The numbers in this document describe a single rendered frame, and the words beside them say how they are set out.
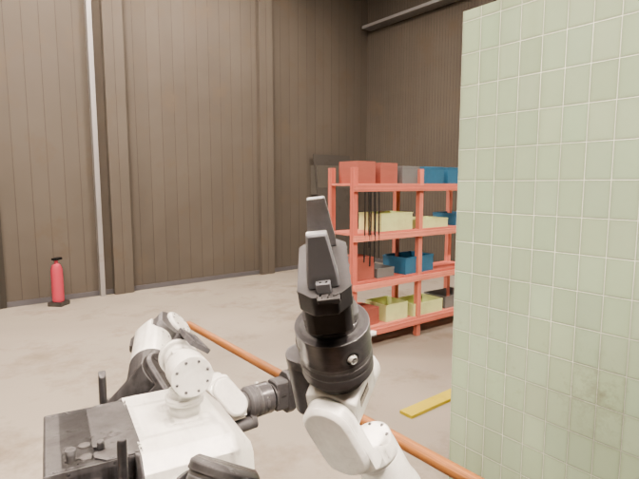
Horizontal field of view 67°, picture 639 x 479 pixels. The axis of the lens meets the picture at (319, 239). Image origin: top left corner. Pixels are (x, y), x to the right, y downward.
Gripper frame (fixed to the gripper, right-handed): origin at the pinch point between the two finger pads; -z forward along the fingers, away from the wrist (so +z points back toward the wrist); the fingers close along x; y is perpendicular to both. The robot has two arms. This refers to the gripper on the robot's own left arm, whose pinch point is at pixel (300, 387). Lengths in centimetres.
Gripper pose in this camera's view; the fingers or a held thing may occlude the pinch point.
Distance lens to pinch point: 149.8
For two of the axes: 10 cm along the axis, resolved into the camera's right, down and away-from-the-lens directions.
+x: 0.0, 9.9, 1.0
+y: 6.1, 0.8, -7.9
